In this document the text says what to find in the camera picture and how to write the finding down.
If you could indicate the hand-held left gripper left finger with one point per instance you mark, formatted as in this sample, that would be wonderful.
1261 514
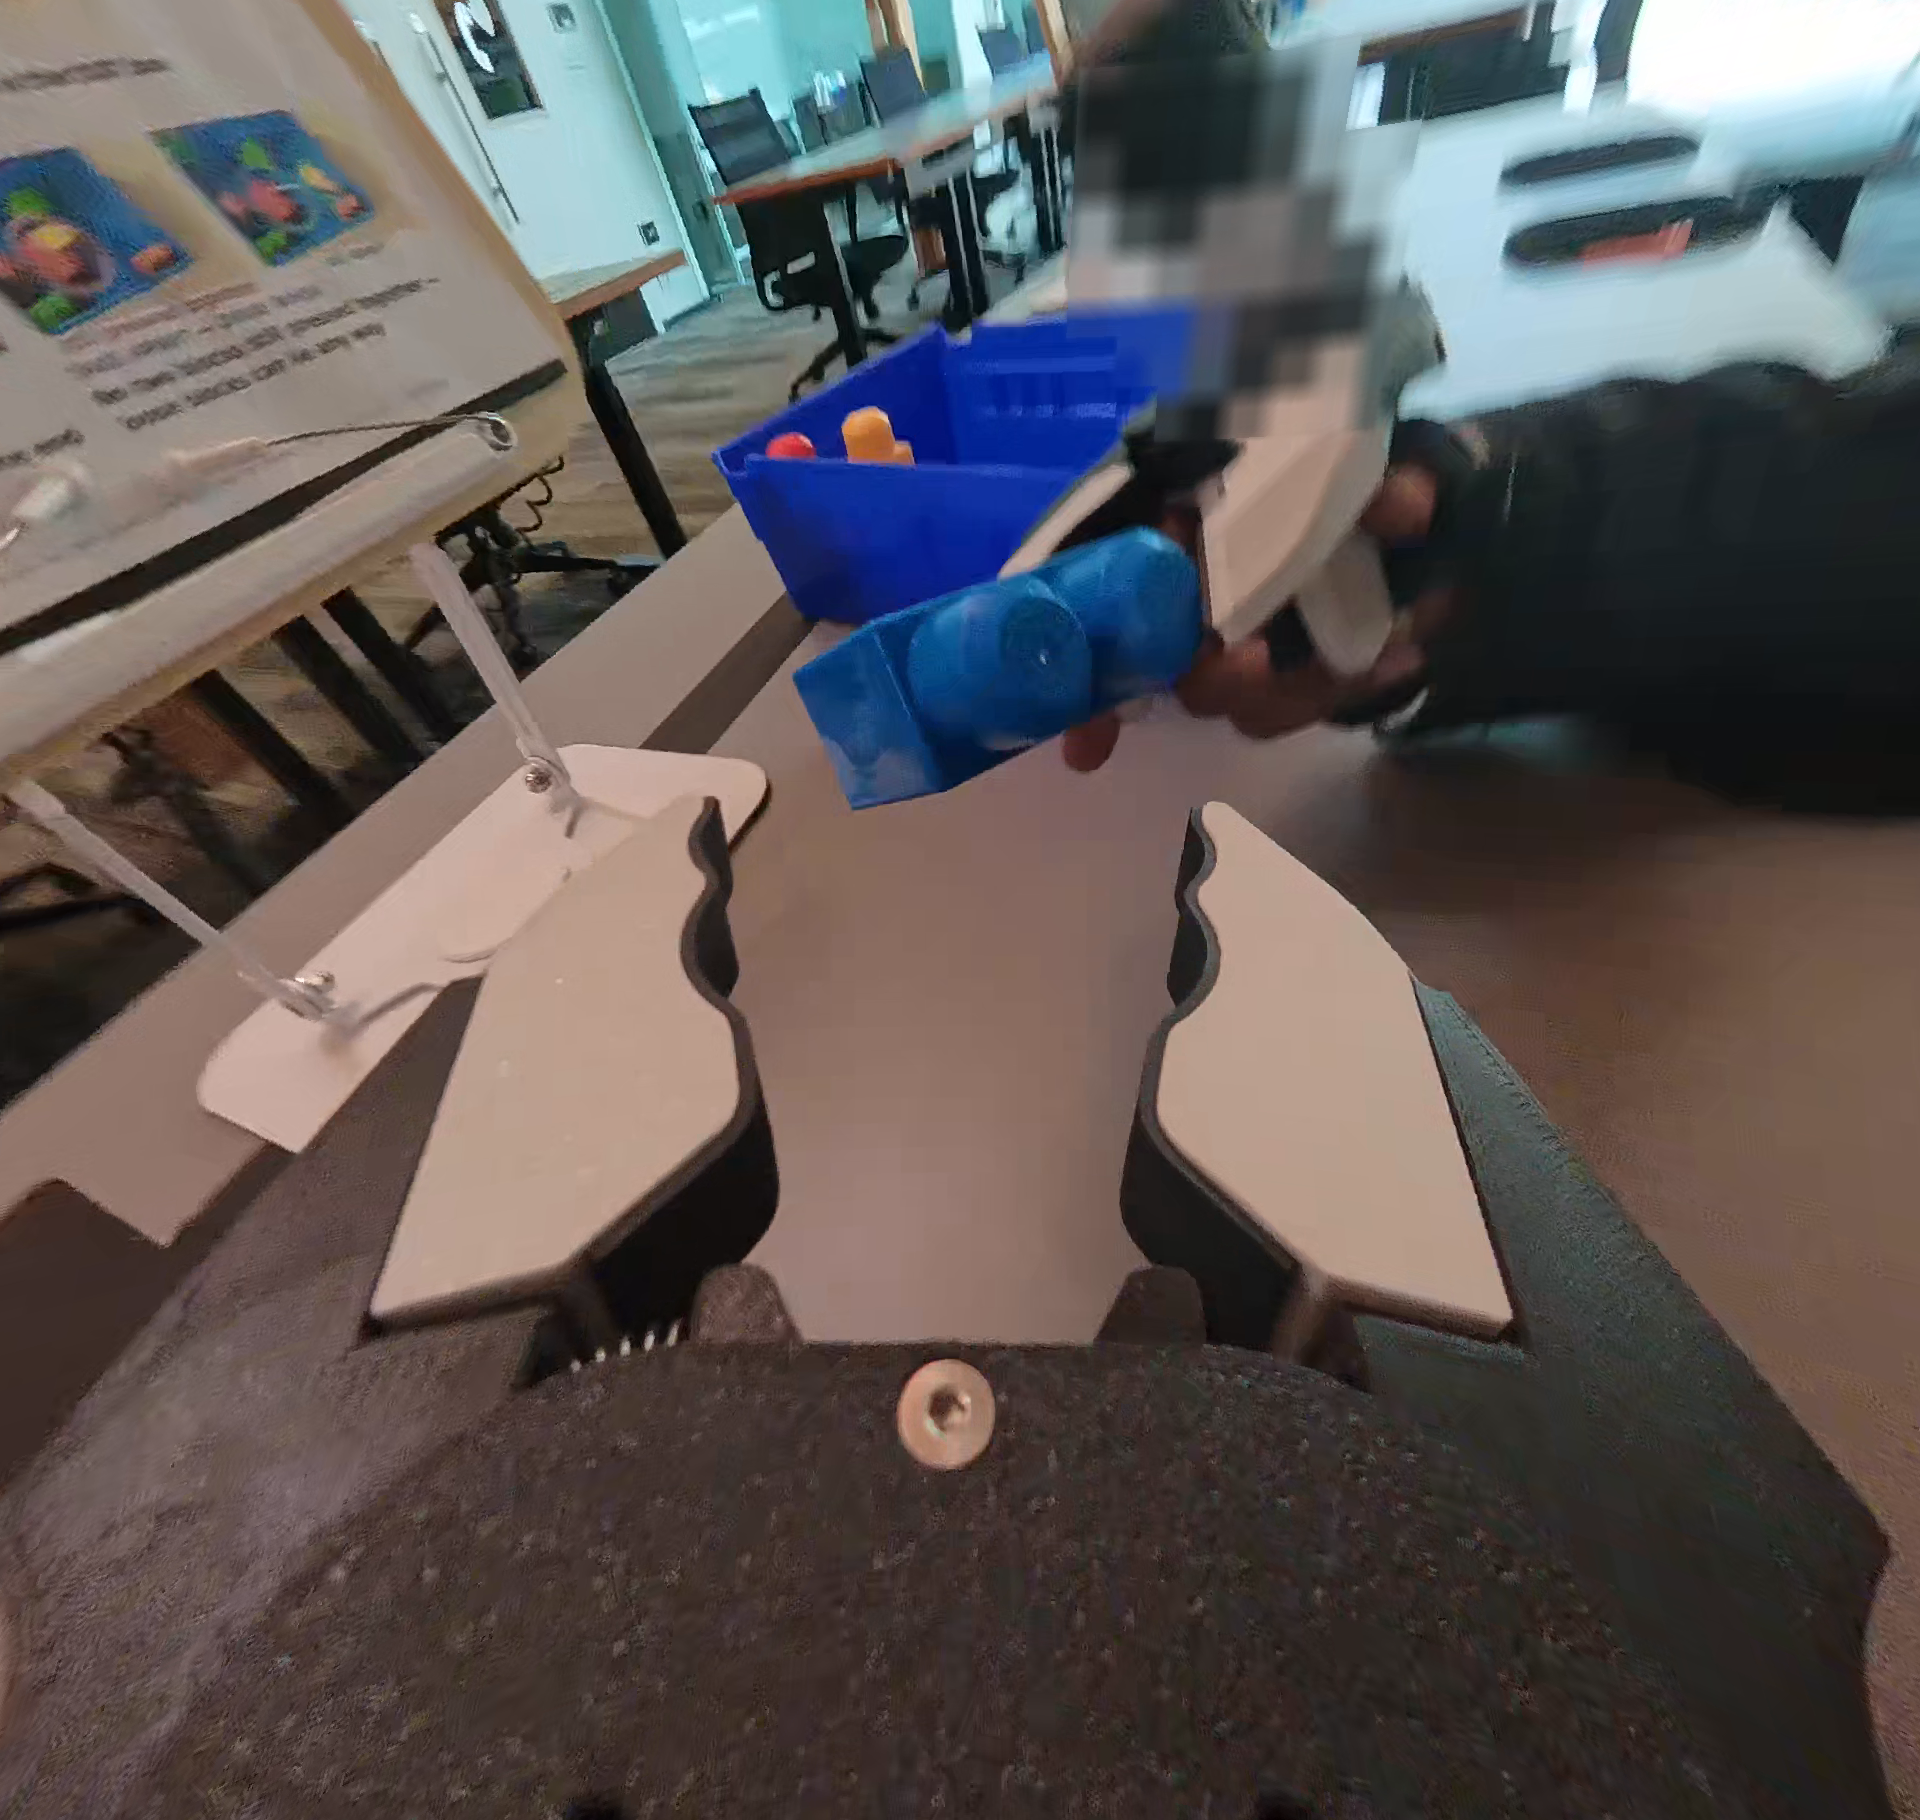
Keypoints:
584 1070

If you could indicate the blue two-stud mega block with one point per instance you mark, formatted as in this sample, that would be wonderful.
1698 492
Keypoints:
961 680

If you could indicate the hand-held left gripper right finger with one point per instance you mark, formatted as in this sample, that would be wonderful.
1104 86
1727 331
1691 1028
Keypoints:
1321 1100

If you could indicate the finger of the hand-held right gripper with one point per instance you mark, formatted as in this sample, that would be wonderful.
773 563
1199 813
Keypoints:
1275 531
1072 514

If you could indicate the person's right forearm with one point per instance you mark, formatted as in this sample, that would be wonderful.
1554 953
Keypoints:
1651 574

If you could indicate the wooden top office desk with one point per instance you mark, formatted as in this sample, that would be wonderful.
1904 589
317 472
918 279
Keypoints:
901 148
614 283

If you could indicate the white base document stand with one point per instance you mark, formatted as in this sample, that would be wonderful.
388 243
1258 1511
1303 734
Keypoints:
494 861

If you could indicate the orange one-stud mega block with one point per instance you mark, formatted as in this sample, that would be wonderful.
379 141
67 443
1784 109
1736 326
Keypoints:
874 436

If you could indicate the white slotted panel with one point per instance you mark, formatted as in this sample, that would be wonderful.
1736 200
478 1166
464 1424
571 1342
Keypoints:
1651 320

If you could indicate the printed instruction sheet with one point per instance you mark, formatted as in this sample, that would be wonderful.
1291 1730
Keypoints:
224 274

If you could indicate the blue plastic bin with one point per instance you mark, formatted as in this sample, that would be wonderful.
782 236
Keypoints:
901 531

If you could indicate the black office chair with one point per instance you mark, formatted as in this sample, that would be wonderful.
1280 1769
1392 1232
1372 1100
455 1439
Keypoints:
781 200

